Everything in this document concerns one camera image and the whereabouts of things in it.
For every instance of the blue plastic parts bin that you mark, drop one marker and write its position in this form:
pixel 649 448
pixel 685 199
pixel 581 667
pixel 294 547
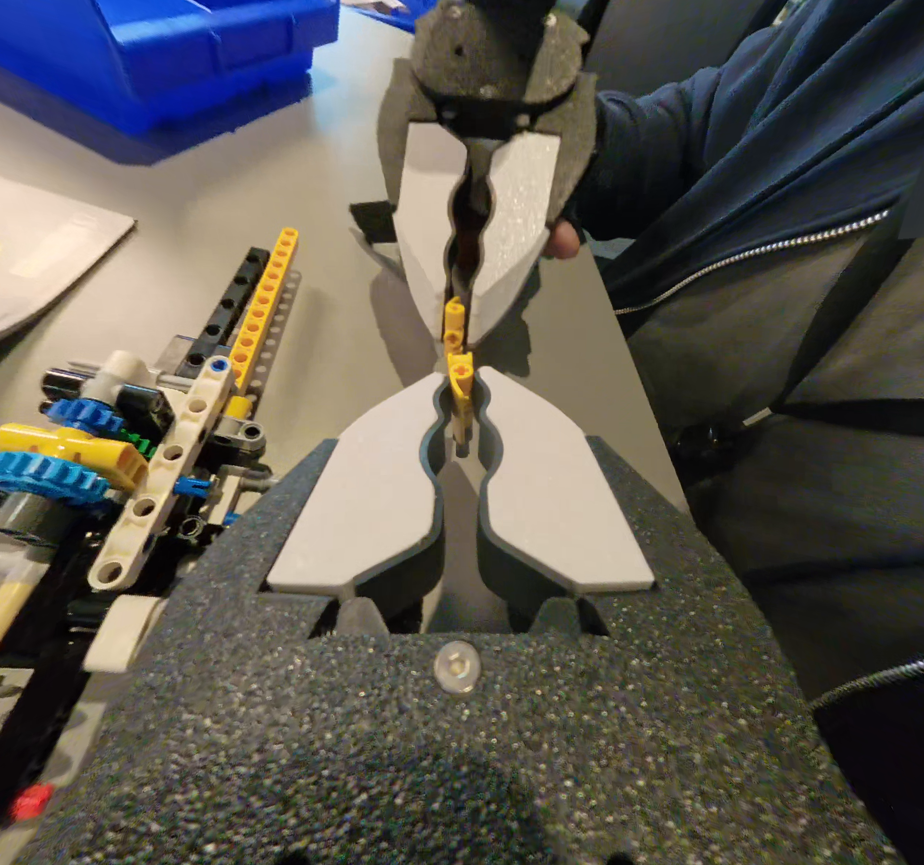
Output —
pixel 180 35

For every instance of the lego instruction booklet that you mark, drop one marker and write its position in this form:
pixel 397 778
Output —
pixel 43 244

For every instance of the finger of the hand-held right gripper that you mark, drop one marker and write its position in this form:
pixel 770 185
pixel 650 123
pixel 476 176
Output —
pixel 426 201
pixel 523 208

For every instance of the small yellow lego brick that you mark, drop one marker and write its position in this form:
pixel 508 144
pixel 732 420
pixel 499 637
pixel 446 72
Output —
pixel 453 320

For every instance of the black flat monitor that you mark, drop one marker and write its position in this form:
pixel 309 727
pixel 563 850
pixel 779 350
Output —
pixel 686 13

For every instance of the yellow lego connector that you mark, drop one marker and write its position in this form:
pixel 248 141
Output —
pixel 460 385

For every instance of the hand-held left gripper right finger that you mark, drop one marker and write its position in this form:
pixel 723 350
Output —
pixel 570 511

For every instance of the person's right hand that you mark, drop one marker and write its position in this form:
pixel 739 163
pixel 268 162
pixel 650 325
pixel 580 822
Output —
pixel 563 241

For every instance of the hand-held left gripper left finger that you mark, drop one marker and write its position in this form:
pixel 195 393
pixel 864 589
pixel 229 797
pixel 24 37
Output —
pixel 354 511

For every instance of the lego technic vehicle model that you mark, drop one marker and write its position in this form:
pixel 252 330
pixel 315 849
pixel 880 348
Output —
pixel 159 432

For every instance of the person's right forearm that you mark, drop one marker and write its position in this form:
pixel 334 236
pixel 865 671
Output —
pixel 650 158

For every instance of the person's navy jacket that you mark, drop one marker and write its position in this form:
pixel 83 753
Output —
pixel 830 122

